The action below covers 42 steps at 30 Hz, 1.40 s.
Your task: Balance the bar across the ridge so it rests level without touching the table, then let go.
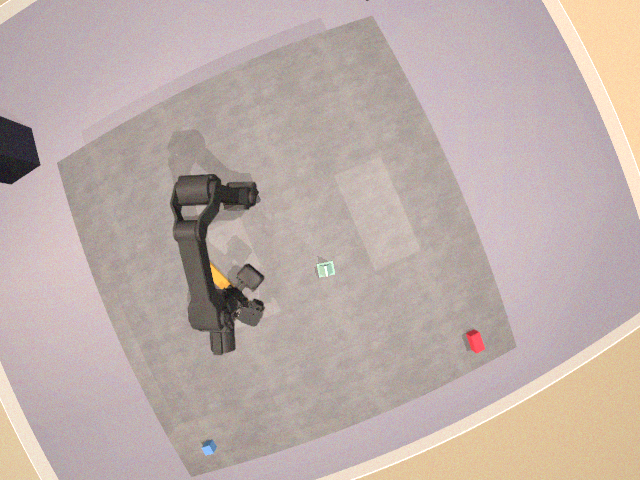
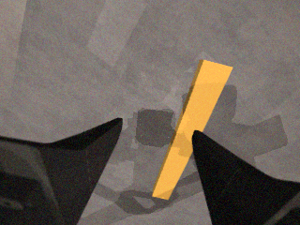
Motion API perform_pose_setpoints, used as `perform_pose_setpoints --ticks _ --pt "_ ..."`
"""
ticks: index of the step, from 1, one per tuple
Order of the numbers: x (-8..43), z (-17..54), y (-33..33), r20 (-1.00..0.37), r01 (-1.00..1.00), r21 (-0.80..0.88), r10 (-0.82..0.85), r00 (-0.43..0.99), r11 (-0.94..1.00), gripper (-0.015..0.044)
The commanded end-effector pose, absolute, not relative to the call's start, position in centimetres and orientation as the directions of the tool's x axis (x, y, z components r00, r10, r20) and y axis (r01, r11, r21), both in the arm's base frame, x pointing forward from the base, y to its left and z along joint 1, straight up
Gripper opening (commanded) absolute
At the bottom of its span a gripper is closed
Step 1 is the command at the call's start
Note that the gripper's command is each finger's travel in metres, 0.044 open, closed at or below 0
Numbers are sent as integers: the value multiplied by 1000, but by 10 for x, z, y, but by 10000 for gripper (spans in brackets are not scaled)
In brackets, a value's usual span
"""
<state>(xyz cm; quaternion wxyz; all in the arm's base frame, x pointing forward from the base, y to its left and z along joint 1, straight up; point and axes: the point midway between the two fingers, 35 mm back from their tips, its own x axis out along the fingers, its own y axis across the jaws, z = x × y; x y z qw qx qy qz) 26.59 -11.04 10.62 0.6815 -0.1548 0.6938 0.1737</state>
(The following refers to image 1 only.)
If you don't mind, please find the small blue cube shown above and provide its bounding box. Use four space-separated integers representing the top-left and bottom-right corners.
202 439 217 456

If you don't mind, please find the orange bar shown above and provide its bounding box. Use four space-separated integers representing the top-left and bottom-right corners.
210 262 234 289

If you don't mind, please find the red block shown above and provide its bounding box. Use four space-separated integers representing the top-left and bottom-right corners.
467 329 485 353

